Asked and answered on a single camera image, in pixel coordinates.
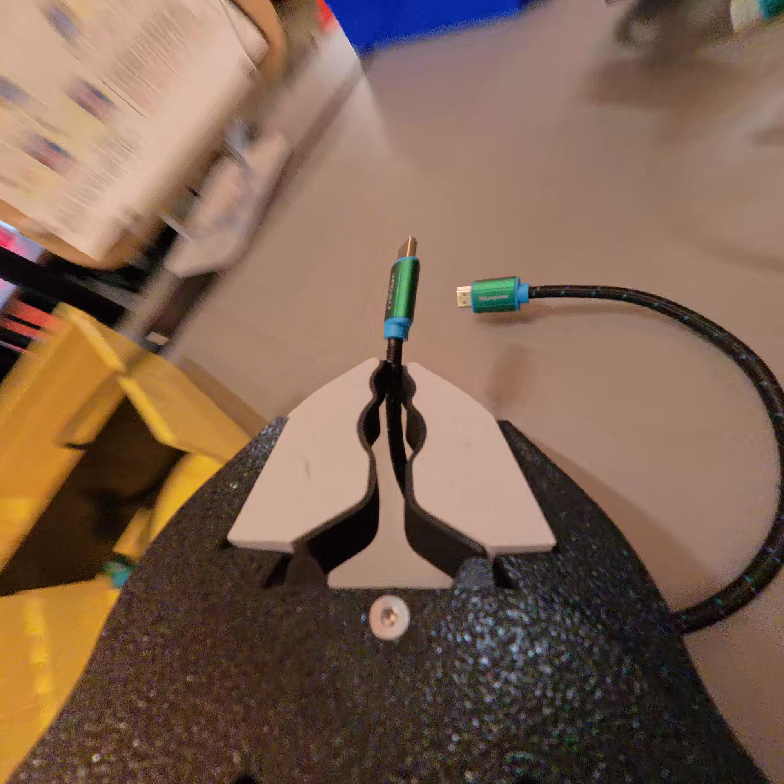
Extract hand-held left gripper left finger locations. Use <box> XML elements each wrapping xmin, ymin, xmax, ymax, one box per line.
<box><xmin>227</xmin><ymin>357</ymin><xmax>385</xmax><ymax>575</ymax></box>

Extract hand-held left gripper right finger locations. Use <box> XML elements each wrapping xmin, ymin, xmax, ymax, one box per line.
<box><xmin>400</xmin><ymin>360</ymin><xmax>558</xmax><ymax>581</ymax></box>

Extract blue plastic bin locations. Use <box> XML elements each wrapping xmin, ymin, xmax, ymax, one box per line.
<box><xmin>321</xmin><ymin>0</ymin><xmax>540</xmax><ymax>56</ymax></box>

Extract grey desk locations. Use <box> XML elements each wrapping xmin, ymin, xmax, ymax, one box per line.
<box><xmin>162</xmin><ymin>0</ymin><xmax>784</xmax><ymax>779</ymax></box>

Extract yellow plastic bin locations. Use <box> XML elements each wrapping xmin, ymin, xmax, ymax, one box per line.
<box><xmin>0</xmin><ymin>303</ymin><xmax>253</xmax><ymax>784</ymax></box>

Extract wooden board with printed paper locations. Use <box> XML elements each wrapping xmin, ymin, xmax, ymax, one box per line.
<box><xmin>0</xmin><ymin>0</ymin><xmax>289</xmax><ymax>267</ymax></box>

